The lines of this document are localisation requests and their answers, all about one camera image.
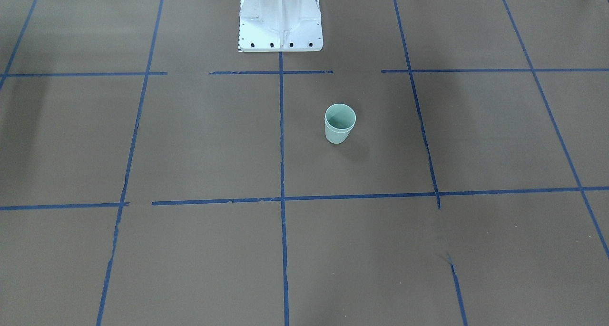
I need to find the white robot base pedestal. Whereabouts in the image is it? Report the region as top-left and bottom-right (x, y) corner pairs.
(238, 0), (324, 52)

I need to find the mint green cup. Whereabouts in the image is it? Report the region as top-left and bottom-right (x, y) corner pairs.
(325, 121), (354, 144)
(324, 103), (357, 133)

